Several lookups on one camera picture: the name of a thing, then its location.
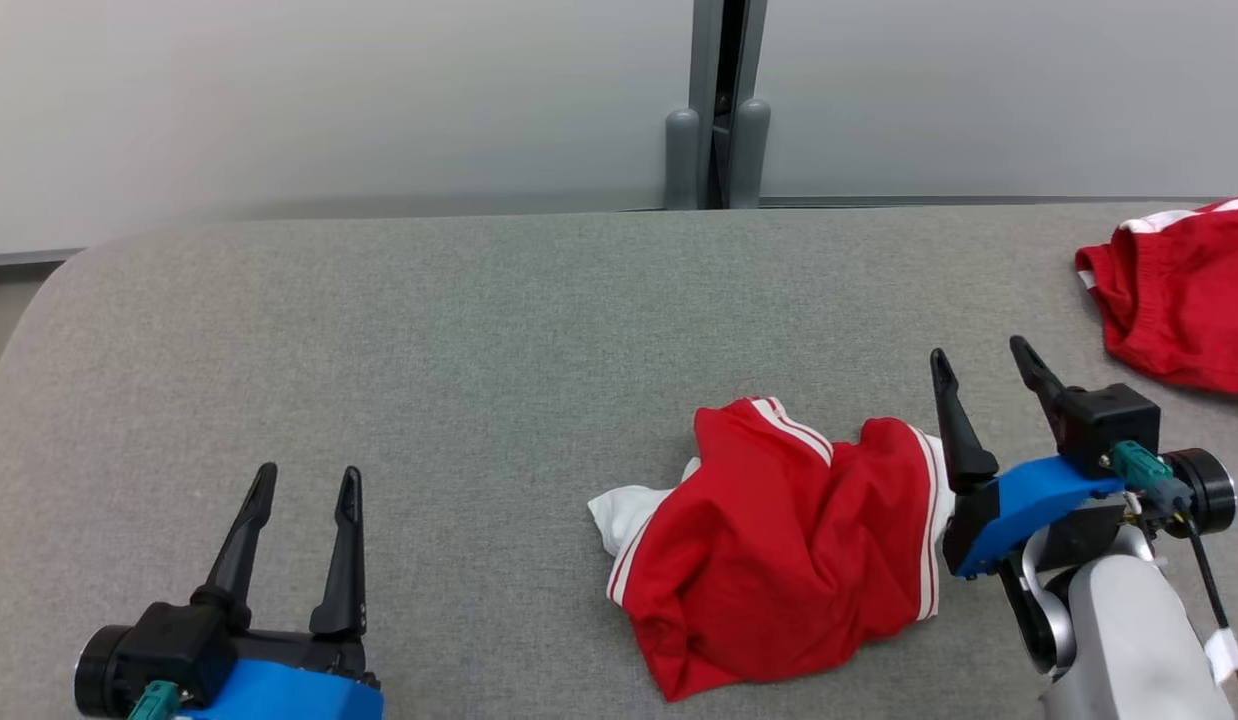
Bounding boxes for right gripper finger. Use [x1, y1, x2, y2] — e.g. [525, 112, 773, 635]
[929, 348, 998, 496]
[1011, 336, 1072, 451]

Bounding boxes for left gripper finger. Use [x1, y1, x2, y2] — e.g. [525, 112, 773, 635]
[191, 462, 278, 626]
[309, 466, 368, 641]

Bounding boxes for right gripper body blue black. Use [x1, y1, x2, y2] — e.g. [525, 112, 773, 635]
[944, 455, 1128, 581]

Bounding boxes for red shorts white stripes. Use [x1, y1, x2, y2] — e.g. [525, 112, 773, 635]
[1074, 192, 1238, 394]

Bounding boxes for white partition panel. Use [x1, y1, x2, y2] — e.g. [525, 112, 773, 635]
[764, 0, 1238, 201]
[0, 0, 695, 256]

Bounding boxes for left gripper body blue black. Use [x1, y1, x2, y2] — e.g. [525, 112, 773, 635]
[184, 628, 385, 720]

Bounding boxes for red Bulls jersey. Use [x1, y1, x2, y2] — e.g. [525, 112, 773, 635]
[587, 396, 952, 703]

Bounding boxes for thin black cable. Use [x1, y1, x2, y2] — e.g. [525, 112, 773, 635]
[1164, 480, 1238, 720]

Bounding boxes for grey partition post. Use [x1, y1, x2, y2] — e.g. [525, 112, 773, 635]
[689, 0, 725, 211]
[739, 0, 770, 101]

